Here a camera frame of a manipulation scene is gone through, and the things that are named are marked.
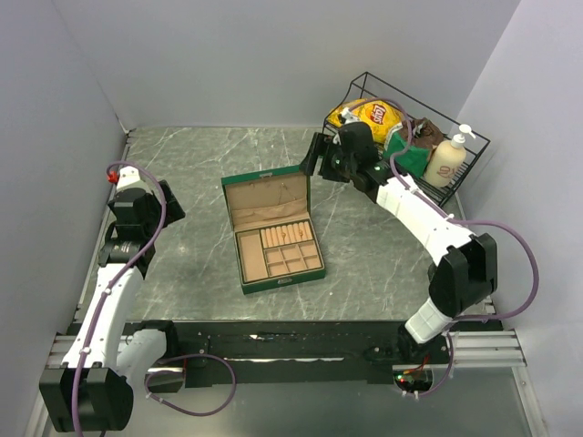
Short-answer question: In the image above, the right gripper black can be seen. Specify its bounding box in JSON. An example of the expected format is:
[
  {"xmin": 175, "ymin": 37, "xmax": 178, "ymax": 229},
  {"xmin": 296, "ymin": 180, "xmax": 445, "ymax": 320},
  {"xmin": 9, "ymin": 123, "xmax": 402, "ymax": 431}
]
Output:
[{"xmin": 299, "ymin": 132, "xmax": 357, "ymax": 184}]

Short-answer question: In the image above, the green jewelry box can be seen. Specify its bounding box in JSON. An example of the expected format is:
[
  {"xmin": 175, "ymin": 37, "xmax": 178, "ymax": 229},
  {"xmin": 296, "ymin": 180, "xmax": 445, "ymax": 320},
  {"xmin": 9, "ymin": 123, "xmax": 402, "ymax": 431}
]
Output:
[{"xmin": 221, "ymin": 166, "xmax": 326, "ymax": 295}]

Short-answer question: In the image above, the green jewelry tray insert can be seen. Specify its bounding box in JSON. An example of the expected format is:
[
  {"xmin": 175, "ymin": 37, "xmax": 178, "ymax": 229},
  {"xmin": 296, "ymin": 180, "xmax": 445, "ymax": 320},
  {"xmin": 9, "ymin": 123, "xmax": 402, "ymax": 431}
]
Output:
[{"xmin": 235, "ymin": 219, "xmax": 325, "ymax": 285}]

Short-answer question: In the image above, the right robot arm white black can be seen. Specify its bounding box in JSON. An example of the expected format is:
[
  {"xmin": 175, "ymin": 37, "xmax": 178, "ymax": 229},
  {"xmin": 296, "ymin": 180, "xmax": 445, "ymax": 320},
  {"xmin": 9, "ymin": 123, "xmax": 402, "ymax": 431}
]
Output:
[{"xmin": 300, "ymin": 122, "xmax": 497, "ymax": 363}]

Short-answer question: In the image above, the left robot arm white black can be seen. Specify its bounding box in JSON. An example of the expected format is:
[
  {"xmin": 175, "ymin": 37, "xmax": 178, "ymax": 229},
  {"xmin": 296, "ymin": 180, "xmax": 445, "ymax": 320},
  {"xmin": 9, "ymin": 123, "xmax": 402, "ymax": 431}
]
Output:
[{"xmin": 39, "ymin": 167, "xmax": 185, "ymax": 432}]

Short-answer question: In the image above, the yellow Lays chips bag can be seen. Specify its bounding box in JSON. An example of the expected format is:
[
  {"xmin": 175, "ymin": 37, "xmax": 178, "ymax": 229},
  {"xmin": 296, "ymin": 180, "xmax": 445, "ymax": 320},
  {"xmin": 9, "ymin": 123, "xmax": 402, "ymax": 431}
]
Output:
[{"xmin": 326, "ymin": 98, "xmax": 403, "ymax": 144}]

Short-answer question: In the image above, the green brown paper bag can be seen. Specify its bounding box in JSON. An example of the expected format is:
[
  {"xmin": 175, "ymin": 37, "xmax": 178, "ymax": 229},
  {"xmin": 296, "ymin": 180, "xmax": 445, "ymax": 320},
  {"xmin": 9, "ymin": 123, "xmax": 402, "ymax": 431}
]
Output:
[{"xmin": 383, "ymin": 117, "xmax": 445, "ymax": 178}]

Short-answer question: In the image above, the cream lotion pump bottle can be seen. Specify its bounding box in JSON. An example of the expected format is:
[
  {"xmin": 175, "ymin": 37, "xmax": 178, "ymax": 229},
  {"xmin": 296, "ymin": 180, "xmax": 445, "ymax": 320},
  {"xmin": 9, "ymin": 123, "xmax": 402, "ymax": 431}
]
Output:
[{"xmin": 424, "ymin": 124, "xmax": 476, "ymax": 188}]

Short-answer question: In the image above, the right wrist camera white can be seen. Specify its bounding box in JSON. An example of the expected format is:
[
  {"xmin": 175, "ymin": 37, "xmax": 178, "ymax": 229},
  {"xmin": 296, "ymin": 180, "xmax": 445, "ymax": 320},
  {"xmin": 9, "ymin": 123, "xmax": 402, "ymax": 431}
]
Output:
[{"xmin": 338, "ymin": 107, "xmax": 360, "ymax": 126}]

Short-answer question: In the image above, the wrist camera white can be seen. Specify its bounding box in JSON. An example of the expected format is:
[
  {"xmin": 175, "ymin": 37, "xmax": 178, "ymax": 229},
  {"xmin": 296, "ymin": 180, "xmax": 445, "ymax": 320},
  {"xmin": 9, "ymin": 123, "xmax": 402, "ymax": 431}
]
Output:
[
  {"xmin": 107, "ymin": 166, "xmax": 149, "ymax": 194},
  {"xmin": 338, "ymin": 107, "xmax": 360, "ymax": 126}
]

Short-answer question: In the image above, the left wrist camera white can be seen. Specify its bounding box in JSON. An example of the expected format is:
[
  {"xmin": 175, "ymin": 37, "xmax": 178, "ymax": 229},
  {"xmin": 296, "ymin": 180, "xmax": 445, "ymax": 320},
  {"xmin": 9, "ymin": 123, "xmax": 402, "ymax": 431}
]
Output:
[{"xmin": 107, "ymin": 166, "xmax": 149, "ymax": 194}]

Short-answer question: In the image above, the black wire shelf rack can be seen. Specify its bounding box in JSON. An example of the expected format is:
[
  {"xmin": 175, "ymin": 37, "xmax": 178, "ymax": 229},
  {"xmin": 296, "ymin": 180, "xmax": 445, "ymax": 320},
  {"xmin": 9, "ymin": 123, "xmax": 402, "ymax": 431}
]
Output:
[{"xmin": 322, "ymin": 72, "xmax": 490, "ymax": 207}]

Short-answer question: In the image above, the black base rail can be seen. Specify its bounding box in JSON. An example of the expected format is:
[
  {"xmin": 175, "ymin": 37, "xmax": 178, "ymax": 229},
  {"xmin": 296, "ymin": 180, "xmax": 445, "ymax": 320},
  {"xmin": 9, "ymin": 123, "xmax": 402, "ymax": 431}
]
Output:
[{"xmin": 67, "ymin": 318, "xmax": 502, "ymax": 388}]

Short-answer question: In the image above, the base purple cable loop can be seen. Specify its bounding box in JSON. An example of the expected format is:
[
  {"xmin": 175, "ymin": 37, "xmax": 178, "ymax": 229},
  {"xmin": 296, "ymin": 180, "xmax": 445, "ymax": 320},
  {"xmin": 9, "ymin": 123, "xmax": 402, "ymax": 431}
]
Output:
[{"xmin": 144, "ymin": 353, "xmax": 237, "ymax": 416}]

